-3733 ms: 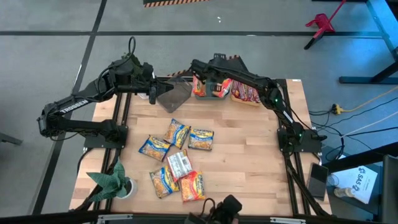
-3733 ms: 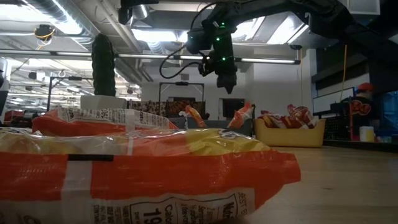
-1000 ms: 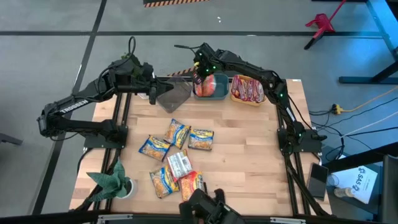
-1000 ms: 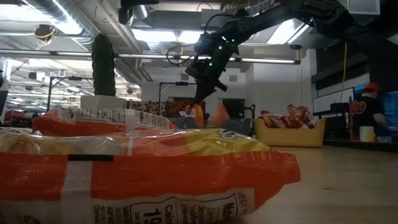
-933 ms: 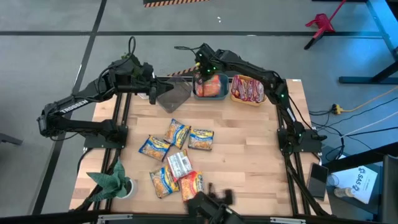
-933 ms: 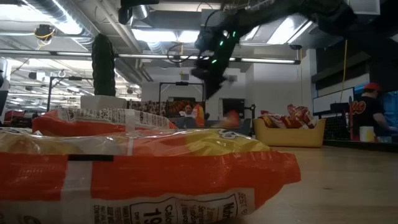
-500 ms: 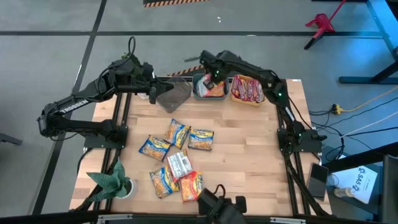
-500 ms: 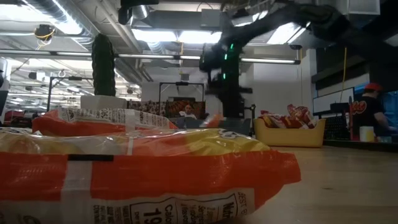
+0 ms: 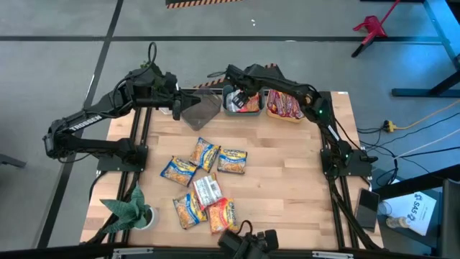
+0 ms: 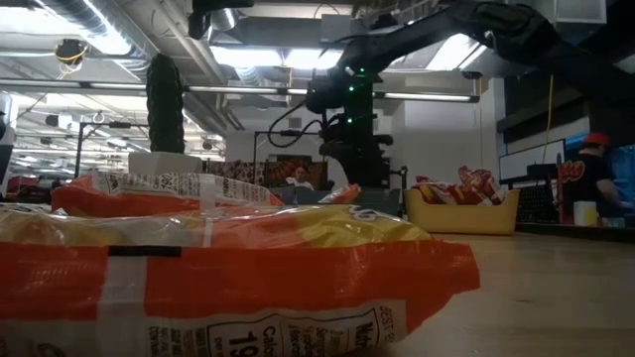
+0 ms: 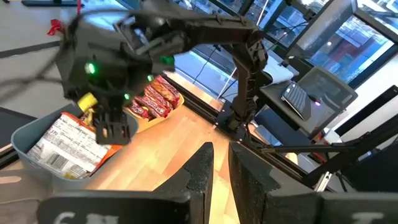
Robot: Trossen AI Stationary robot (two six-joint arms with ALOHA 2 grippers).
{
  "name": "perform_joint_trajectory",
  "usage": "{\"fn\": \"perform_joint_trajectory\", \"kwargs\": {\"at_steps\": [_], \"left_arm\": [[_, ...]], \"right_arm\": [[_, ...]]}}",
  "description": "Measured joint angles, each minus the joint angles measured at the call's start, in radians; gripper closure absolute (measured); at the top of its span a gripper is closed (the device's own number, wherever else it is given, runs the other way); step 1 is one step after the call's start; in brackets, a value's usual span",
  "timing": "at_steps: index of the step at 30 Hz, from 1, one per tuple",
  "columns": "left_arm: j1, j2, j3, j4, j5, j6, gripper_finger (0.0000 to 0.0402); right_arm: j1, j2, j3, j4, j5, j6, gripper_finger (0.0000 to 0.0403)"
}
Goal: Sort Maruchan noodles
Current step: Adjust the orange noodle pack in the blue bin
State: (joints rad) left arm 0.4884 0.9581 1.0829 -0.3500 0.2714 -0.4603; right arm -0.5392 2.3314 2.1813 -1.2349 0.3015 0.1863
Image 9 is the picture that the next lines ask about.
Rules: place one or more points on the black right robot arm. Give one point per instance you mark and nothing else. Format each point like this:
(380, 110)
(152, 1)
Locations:
(287, 86)

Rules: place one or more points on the striped hazard tape strip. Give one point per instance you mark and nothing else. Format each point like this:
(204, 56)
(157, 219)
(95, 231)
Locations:
(201, 3)
(210, 83)

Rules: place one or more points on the black smartphone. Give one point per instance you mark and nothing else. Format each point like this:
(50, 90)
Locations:
(366, 210)

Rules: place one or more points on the white red snack packet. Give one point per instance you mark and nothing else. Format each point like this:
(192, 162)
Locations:
(207, 190)

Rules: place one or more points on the red Maruchan noodle packet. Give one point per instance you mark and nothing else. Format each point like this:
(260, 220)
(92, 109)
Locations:
(272, 102)
(290, 106)
(281, 104)
(299, 109)

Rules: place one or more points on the blue desk frame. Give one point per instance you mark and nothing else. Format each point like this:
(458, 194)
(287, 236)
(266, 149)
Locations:
(440, 25)

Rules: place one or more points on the black side table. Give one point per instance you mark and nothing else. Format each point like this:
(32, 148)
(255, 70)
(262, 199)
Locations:
(413, 183)

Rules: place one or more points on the green snake plant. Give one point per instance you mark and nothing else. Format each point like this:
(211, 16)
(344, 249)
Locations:
(125, 212)

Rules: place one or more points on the black aluminium rig frame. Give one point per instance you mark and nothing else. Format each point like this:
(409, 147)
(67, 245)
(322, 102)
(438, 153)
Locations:
(147, 126)

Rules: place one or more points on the grey plastic bin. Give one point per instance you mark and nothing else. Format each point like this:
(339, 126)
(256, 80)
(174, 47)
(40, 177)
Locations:
(243, 114)

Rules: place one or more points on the yellow power strip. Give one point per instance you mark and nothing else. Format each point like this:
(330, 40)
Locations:
(390, 126)

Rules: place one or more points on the small clear bottle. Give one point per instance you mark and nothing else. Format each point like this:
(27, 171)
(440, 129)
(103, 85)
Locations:
(397, 222)

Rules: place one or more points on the red metal stand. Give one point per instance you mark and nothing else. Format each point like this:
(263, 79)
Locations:
(372, 27)

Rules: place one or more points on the green cactus plant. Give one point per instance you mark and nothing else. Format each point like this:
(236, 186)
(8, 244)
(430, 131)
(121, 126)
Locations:
(145, 65)

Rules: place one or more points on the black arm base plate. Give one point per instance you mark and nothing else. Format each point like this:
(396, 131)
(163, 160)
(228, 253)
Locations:
(359, 167)
(108, 163)

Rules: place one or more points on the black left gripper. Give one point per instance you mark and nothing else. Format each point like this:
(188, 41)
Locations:
(167, 91)

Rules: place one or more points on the white printed paper sheet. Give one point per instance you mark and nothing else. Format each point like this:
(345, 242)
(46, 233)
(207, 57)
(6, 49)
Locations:
(420, 212)

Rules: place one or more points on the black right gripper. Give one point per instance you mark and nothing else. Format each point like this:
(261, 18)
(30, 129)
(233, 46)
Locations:
(239, 79)

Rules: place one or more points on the clear glass cup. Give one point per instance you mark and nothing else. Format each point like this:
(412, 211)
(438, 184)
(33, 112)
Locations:
(384, 208)

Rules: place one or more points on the blue yellow Maruchan noodle packet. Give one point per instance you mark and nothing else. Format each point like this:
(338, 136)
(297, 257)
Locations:
(179, 171)
(188, 210)
(204, 154)
(232, 162)

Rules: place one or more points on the grey furniture foot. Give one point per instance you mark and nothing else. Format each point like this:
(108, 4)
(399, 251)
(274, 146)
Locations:
(12, 161)

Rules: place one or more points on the white round plant pot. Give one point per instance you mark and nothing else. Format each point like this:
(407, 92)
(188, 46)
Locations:
(154, 216)

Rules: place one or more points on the black table-level camera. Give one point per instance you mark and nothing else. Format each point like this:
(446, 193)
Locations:
(248, 246)

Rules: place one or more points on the silver frame bracket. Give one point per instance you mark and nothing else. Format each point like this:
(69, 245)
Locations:
(133, 252)
(332, 254)

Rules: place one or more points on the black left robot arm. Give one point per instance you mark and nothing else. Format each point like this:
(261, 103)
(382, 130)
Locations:
(86, 121)

